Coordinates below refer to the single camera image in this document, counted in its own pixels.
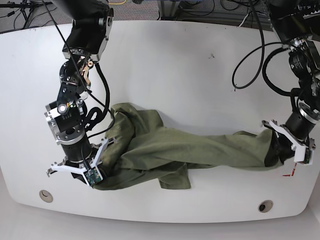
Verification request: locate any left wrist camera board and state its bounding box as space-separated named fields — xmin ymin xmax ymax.
xmin=293 ymin=146 xmax=315 ymax=165

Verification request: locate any left table grommet hole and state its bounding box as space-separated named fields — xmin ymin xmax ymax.
xmin=39 ymin=190 xmax=54 ymax=203

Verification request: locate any table grommet hole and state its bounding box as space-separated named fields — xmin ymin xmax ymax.
xmin=258 ymin=200 xmax=274 ymax=213
xmin=39 ymin=190 xmax=54 ymax=203

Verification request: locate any green T-shirt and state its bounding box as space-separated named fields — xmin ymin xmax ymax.
xmin=93 ymin=103 xmax=284 ymax=191

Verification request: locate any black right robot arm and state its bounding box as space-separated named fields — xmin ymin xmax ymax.
xmin=45 ymin=0 xmax=114 ymax=187

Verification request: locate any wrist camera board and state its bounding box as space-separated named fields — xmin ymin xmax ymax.
xmin=293 ymin=146 xmax=315 ymax=165
xmin=84 ymin=167 xmax=103 ymax=187

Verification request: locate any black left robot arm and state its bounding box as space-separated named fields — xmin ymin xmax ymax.
xmin=256 ymin=0 xmax=320 ymax=167

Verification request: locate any right table grommet hole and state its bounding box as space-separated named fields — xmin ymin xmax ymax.
xmin=258 ymin=200 xmax=274 ymax=213

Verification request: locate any red tape rectangle marker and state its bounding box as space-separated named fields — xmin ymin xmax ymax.
xmin=282 ymin=163 xmax=297 ymax=177

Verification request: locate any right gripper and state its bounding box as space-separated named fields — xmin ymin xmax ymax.
xmin=46 ymin=137 xmax=117 ymax=183

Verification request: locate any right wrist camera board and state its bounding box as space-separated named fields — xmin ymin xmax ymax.
xmin=84 ymin=167 xmax=103 ymax=187

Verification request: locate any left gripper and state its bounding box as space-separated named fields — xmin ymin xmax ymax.
xmin=262 ymin=120 xmax=316 ymax=163

